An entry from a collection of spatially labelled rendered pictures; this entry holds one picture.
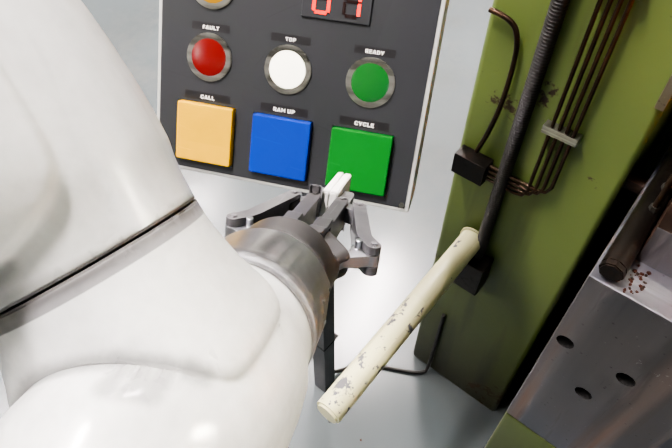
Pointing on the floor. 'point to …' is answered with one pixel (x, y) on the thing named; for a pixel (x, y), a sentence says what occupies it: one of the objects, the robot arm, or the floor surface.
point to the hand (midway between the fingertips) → (335, 196)
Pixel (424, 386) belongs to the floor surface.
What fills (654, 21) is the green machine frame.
